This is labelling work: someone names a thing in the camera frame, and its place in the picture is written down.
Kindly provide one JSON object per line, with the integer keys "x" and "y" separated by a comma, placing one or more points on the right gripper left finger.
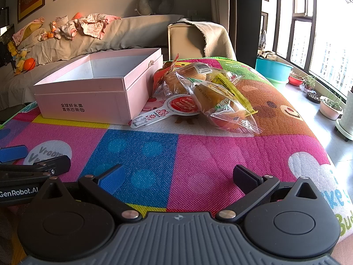
{"x": 100, "y": 190}

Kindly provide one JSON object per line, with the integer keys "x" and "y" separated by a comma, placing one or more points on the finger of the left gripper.
{"x": 8, "y": 154}

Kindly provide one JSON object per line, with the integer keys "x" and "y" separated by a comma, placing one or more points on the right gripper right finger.
{"x": 257, "y": 190}

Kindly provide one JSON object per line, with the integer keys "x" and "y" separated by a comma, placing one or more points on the round bread bun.
{"x": 221, "y": 109}

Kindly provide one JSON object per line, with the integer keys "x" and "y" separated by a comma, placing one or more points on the pink cardboard gift box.
{"x": 103, "y": 87}

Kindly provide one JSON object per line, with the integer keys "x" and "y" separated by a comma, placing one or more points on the red hawthorn stick snack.
{"x": 182, "y": 105}

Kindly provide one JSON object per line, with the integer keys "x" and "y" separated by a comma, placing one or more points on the brown bread loaf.
{"x": 173, "y": 82}

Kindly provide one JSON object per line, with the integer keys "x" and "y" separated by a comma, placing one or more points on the yellow snack bar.
{"x": 229, "y": 80}

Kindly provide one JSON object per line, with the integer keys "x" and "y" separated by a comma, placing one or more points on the grey sofa bed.
{"x": 18, "y": 89}

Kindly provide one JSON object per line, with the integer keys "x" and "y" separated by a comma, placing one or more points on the colourful cartoon play mat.
{"x": 184, "y": 163}

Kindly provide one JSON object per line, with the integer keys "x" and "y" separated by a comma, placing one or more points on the orange toy ball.
{"x": 29, "y": 64}

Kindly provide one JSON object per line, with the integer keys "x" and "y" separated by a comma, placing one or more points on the yellow plush toy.
{"x": 18, "y": 57}

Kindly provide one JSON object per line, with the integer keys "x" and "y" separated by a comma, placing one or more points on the green plastic bucket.
{"x": 278, "y": 84}

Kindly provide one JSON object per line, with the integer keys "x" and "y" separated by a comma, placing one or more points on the white flower pot stand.
{"x": 344, "y": 124}

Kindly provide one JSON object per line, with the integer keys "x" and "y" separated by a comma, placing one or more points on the pink potted plant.
{"x": 330, "y": 108}

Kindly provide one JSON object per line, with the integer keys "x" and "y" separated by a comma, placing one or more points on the red plastic basin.
{"x": 295, "y": 80}

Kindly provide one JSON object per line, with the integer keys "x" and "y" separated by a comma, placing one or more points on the pink yellow cushion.
{"x": 22, "y": 34}

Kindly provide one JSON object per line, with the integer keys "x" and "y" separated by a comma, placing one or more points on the teal plastic basin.
{"x": 273, "y": 69}

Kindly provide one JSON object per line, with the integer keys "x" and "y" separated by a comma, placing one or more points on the pink crumpled clothes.
{"x": 93, "y": 25}

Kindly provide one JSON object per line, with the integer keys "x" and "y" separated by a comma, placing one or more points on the beige draped armchair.
{"x": 191, "y": 40}

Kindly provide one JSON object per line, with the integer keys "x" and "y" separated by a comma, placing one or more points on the long grey pillow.
{"x": 127, "y": 33}

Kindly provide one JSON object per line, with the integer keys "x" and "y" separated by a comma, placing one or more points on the grey neck pillow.
{"x": 150, "y": 7}

